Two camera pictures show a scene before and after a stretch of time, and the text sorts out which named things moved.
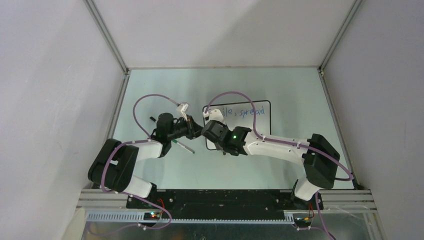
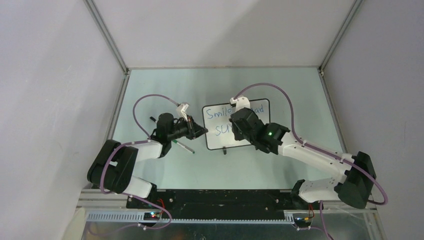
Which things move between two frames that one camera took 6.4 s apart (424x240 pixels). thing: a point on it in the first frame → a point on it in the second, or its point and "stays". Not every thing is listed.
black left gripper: x=191 y=126 stays
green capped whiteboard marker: x=183 y=146 stays
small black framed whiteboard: x=241 y=114 stays
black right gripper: x=223 y=125 → x=237 y=135
